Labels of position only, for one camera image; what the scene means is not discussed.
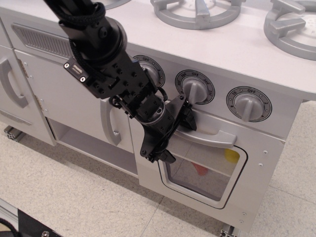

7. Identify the aluminium frame rail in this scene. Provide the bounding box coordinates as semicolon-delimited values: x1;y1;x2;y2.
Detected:
4;126;25;142
220;224;241;237

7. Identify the white oven door with window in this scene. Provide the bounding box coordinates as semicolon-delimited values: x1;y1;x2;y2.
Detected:
131;111;284;232

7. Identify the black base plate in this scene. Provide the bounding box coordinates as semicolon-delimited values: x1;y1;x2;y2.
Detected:
18;209;61;237

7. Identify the middle silver burner grate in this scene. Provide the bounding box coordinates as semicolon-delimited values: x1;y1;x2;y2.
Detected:
150;0;244;30

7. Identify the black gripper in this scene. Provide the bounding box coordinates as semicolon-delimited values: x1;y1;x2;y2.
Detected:
140;94;197;163

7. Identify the aluminium frame rail left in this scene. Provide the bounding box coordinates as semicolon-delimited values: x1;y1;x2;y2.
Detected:
4;126;25;142

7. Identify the silver burner grate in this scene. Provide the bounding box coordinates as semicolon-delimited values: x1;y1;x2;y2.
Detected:
264;0;316;61
150;0;244;30

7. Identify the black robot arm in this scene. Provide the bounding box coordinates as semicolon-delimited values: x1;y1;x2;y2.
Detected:
46;0;197;163

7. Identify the orange red toy food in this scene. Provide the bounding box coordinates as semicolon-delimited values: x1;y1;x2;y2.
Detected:
192;162;208;176

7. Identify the white left cabinet door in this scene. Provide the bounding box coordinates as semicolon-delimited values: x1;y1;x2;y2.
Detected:
0;14;56;147

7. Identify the silver oven door handle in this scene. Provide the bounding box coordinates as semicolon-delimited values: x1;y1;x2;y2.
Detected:
174;127;237;149

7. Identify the silver vent grille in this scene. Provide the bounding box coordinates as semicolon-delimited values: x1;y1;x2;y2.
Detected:
11;23;73;58

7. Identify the white toy kitchen stove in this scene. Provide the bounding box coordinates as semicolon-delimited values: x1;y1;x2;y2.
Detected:
0;0;316;236

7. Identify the white middle cabinet door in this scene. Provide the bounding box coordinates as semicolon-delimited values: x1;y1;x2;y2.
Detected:
15;50;133;152

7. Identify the grey stove knob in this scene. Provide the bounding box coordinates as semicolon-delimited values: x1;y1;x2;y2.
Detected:
133;55;165;87
226;86;272;122
175;70;215;105

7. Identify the yellow toy bottle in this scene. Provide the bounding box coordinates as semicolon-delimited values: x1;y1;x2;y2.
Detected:
224;149;240;163

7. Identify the right grey stove knob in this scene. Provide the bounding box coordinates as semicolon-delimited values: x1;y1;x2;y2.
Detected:
226;86;272;122

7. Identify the left grey stove knob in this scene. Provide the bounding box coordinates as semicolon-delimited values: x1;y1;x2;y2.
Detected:
133;55;165;87

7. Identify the right silver burner grate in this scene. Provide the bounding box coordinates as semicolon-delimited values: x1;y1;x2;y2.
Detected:
264;0;316;61

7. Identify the middle grey stove knob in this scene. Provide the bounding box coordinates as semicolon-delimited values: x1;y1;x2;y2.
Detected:
175;70;215;105

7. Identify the white cabinet door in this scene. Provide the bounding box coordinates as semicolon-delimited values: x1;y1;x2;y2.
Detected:
0;14;56;147
15;50;133;152

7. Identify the aluminium frame rail right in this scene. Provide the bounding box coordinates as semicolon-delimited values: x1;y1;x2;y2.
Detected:
220;224;241;237

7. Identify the silver left cabinet handle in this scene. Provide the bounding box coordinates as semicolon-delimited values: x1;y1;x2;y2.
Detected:
0;58;28;109

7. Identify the black cable on base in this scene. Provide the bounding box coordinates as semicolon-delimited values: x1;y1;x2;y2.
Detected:
0;216;19;237

